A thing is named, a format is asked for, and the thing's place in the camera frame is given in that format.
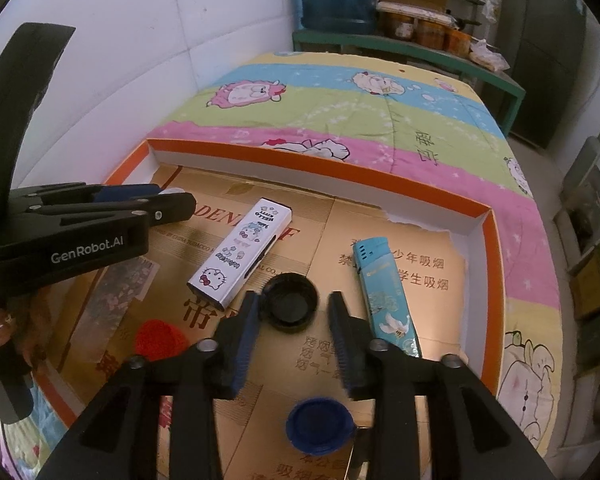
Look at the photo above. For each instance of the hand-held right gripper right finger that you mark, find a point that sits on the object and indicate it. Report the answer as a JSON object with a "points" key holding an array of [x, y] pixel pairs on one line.
{"points": [[344, 345]]}

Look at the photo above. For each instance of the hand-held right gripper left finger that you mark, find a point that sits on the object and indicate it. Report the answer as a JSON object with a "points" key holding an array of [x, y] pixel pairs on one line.
{"points": [[245, 345]]}

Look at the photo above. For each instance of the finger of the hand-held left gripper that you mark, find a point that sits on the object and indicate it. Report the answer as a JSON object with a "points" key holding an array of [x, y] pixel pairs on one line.
{"points": [[125, 191], [172, 207]]}

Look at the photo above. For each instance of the teal floral lighter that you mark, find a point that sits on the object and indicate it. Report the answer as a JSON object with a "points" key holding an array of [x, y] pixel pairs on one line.
{"points": [[387, 305]]}

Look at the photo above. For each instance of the black bottle cap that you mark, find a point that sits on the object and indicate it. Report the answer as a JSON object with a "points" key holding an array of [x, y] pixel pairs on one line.
{"points": [[290, 302]]}

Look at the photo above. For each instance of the white cartoon print lighter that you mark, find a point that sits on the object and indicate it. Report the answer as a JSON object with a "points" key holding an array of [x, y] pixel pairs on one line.
{"points": [[240, 255]]}

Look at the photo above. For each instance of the red-orange bottle cap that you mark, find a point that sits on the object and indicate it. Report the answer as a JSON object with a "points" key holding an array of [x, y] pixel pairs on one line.
{"points": [[160, 337]]}

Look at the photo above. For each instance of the orange-rimmed cardboard box tray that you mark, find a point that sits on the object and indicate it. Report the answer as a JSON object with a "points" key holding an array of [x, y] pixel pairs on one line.
{"points": [[330, 220]]}

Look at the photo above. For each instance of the silver patterned lighter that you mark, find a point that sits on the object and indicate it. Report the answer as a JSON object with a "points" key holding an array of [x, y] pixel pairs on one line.
{"points": [[122, 290]]}

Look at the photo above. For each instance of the blue bottle cap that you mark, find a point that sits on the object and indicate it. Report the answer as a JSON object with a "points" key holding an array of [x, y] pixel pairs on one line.
{"points": [[320, 425]]}

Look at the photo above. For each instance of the cartoon printed blanket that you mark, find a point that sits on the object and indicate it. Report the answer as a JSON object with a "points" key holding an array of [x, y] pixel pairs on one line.
{"points": [[360, 110]]}

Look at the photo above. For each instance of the grey cabinet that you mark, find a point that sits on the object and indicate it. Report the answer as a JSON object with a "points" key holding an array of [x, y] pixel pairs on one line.
{"points": [[592, 210]]}

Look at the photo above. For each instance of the orange food jar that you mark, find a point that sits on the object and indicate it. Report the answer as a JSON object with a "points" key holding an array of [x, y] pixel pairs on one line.
{"points": [[459, 42], [431, 34], [399, 25]]}

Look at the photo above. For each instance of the white plastic bag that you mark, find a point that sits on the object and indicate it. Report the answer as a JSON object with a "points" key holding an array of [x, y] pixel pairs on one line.
{"points": [[490, 57]]}

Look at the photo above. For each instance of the dark grey refrigerator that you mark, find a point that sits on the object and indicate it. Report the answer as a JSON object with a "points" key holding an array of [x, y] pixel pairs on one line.
{"points": [[545, 50]]}

